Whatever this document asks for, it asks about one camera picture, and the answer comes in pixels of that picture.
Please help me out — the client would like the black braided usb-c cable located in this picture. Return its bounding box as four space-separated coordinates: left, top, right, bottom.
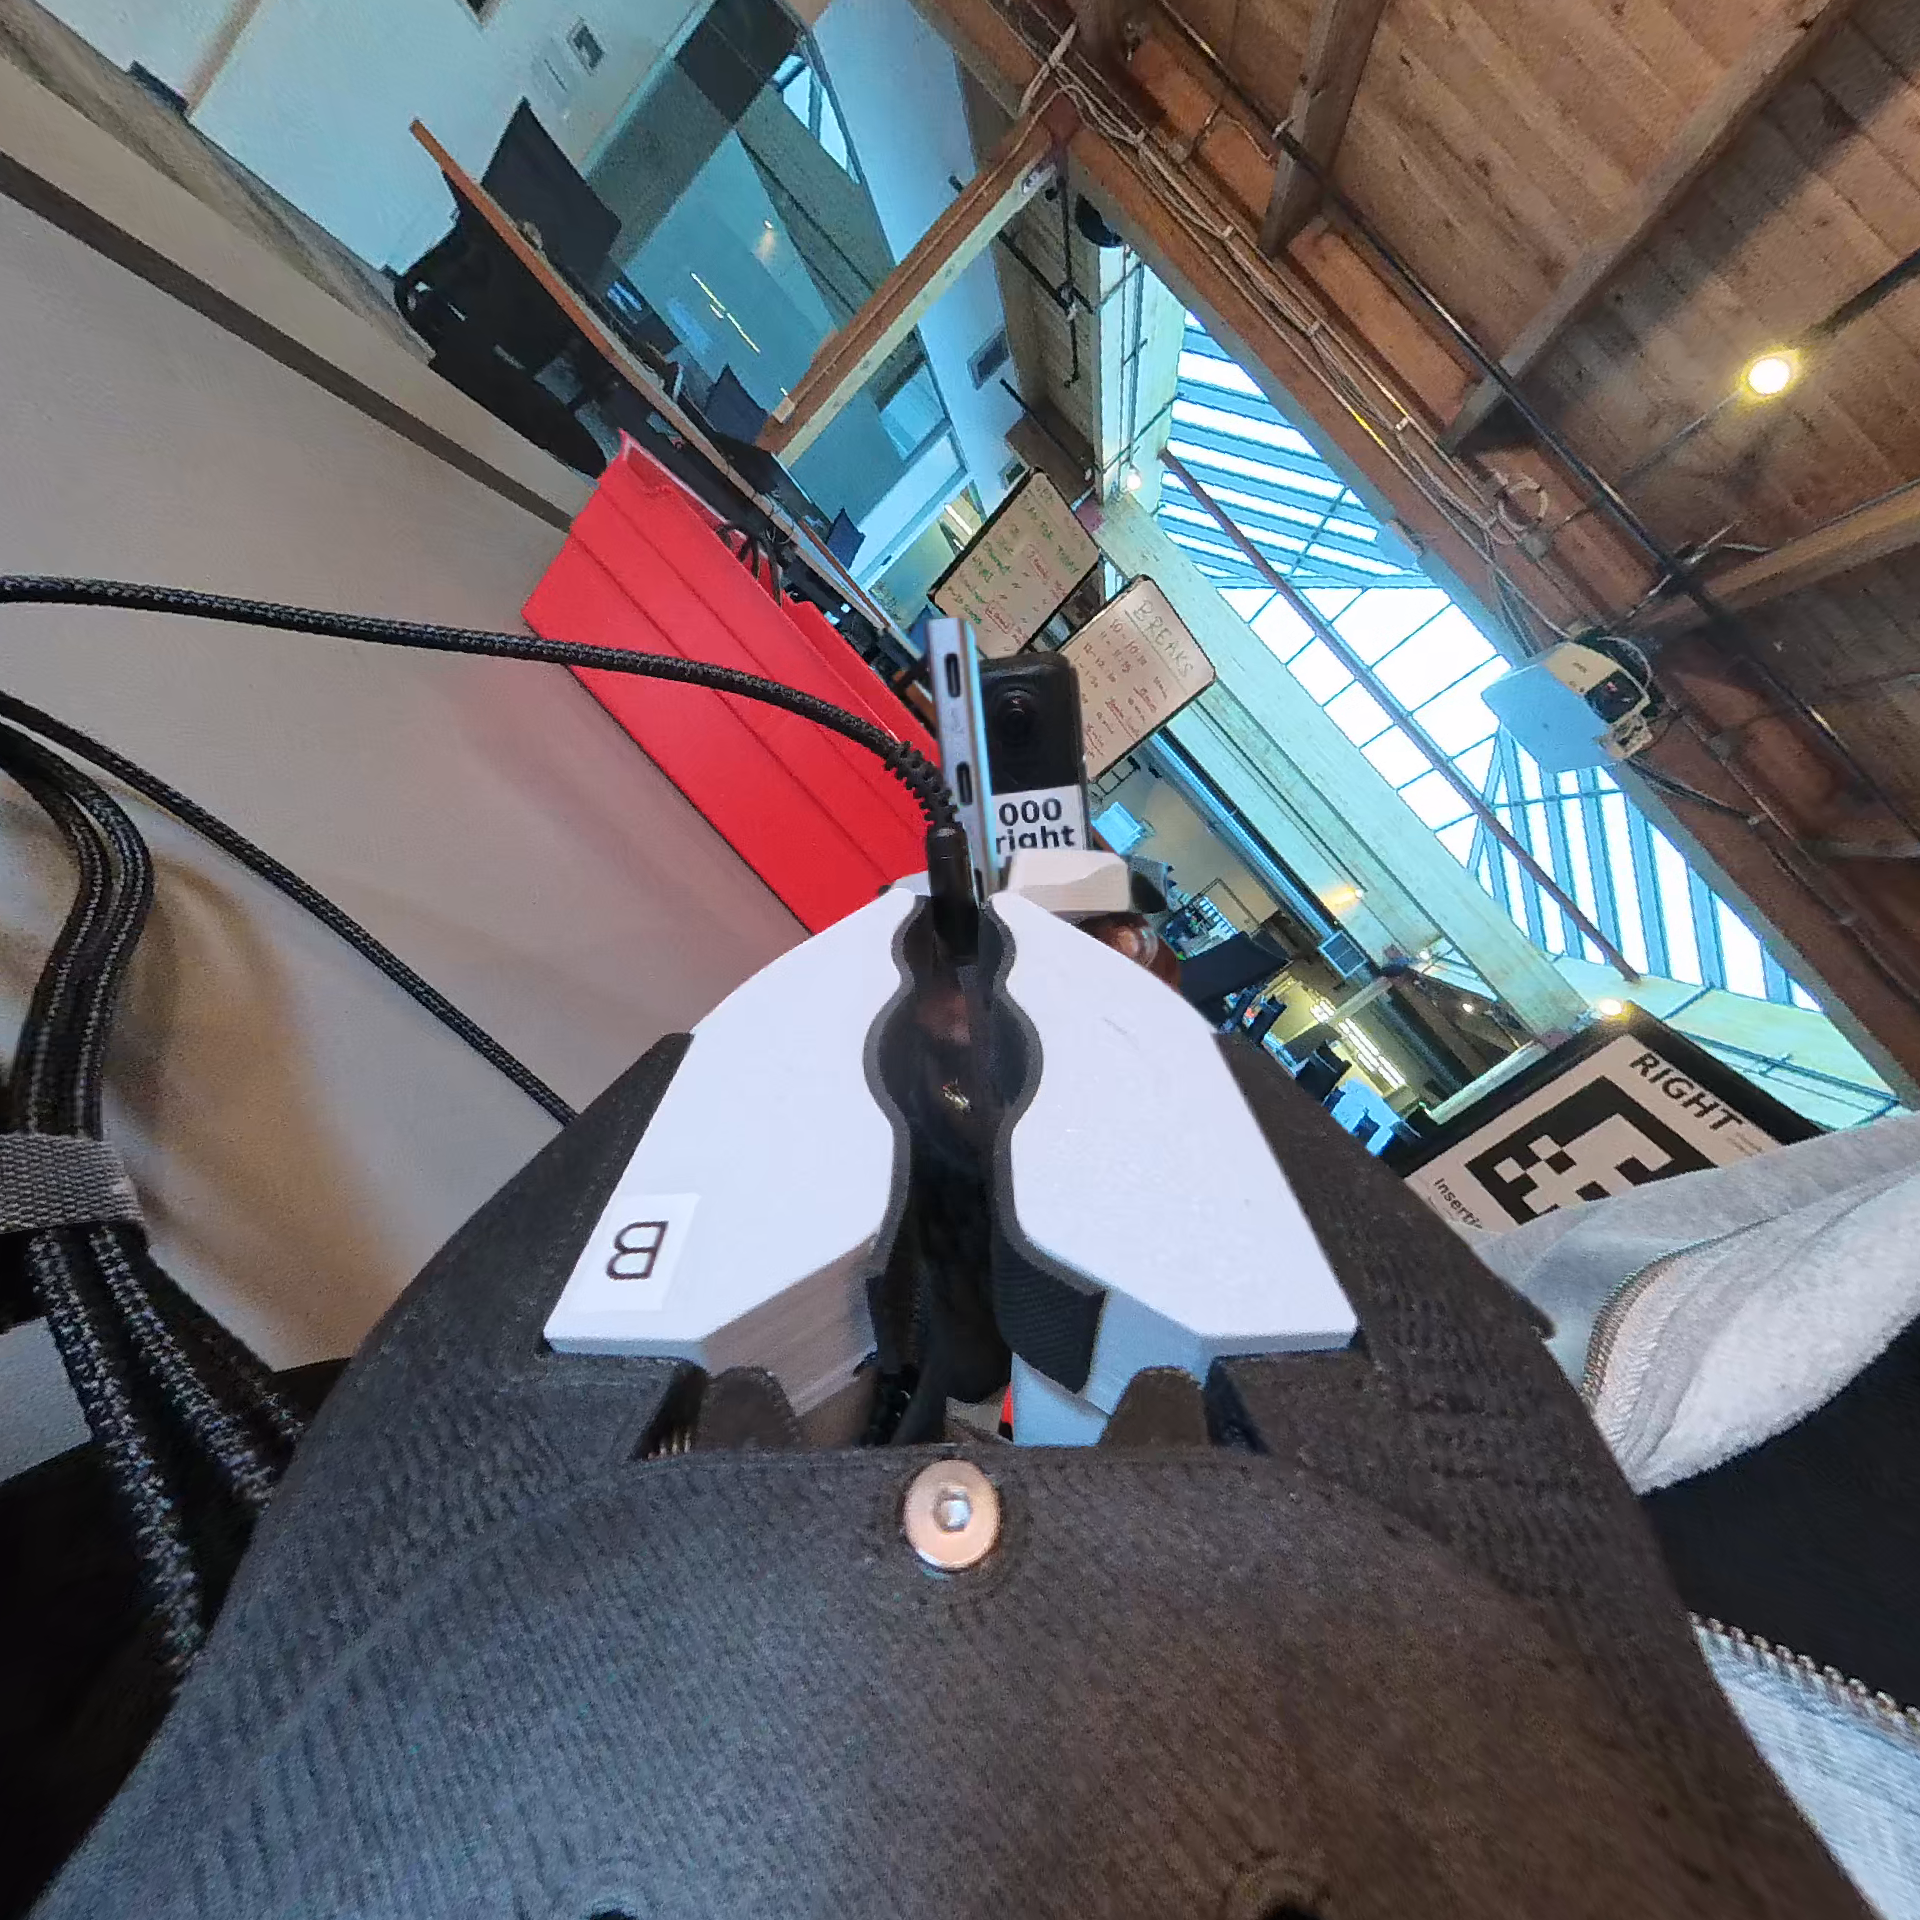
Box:
0 574 995 1695

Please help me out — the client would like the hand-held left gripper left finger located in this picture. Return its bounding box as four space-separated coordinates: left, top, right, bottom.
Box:
545 874 929 1420

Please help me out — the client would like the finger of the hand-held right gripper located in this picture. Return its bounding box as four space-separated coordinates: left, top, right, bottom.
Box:
983 844 1145 922

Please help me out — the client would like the handwritten whiteboard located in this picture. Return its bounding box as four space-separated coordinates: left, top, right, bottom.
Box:
1053 575 1220 781
929 468 1107 646

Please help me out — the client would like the red plastic bin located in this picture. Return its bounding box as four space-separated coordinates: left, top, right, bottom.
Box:
521 432 951 934

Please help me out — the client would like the dark monitor screen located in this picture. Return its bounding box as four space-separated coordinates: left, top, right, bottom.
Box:
479 96 623 288

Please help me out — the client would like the person's grey zip hoodie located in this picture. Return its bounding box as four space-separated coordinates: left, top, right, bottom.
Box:
1477 1110 1920 1920

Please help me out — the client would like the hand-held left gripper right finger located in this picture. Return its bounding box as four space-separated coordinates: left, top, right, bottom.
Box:
990 892 1359 1444

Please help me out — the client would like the person's black shirt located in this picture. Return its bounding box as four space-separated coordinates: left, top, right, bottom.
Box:
1642 1341 1920 1712

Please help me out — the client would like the black white marker tag box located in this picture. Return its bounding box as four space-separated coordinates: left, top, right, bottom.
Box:
1395 1020 1823 1235

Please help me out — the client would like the black office chair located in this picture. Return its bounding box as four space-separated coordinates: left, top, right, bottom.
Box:
393 223 607 474

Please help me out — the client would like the grey usb hub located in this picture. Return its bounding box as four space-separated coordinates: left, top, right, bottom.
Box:
921 615 988 903

